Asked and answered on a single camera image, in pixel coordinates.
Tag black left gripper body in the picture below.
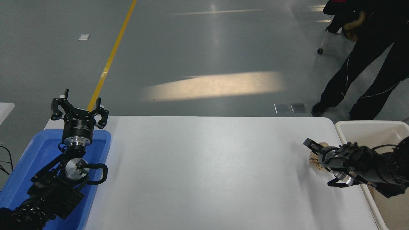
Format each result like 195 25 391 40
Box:
63 110 96 139

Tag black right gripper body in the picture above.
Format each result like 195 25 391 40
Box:
319 144 352 172

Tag large pale plastic bin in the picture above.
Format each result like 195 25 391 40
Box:
334 120 409 230

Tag blue plastic tray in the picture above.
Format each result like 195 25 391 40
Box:
0 129 112 230

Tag white side table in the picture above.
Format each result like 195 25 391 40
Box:
0 103 15 126

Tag person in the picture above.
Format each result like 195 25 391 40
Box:
311 0 409 121

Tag black cables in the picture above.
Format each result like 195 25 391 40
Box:
0 145 14 176

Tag white wheeled frame leg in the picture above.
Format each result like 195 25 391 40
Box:
317 26 330 54

